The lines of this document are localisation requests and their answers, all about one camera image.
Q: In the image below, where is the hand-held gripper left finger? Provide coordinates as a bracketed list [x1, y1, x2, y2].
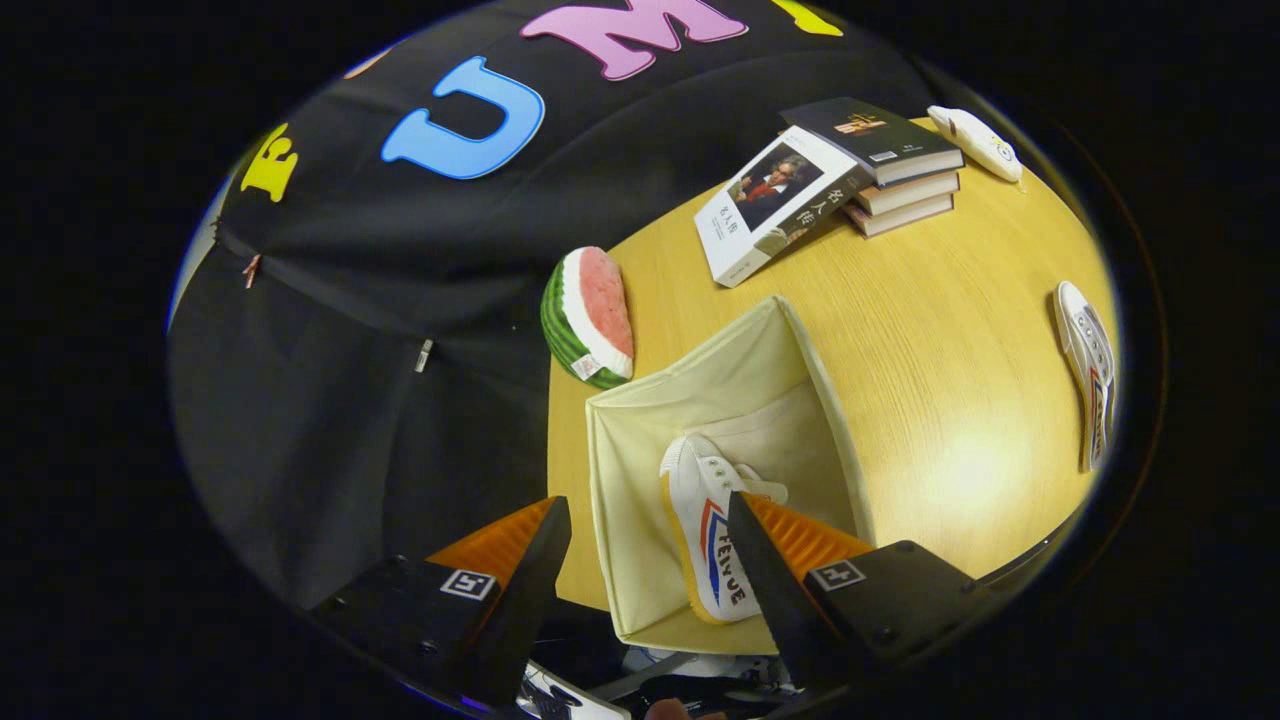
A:
[310, 497, 573, 706]

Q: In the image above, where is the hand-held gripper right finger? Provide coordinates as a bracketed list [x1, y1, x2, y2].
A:
[727, 492, 1001, 693]

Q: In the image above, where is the white canvas shoe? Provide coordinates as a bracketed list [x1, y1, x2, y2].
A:
[1054, 280, 1117, 473]
[659, 433, 791, 625]

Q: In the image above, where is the cream fabric storage box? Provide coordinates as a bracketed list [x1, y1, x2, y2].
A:
[585, 295, 877, 656]

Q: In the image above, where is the black backdrop cloth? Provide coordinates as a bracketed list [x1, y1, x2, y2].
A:
[168, 0, 941, 611]

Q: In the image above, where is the watermelon slice plush toy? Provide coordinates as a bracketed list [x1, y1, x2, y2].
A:
[540, 247, 636, 390]

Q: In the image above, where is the white portrait cover book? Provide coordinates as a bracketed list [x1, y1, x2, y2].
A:
[694, 125, 874, 289]

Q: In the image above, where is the pale book with brown spine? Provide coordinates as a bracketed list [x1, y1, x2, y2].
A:
[855, 172, 961, 216]
[845, 193, 955, 239]

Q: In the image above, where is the black cover book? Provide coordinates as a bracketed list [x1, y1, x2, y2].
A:
[780, 97, 965, 188]

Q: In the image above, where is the white plush toy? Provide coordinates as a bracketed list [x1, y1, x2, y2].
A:
[927, 105, 1024, 184]

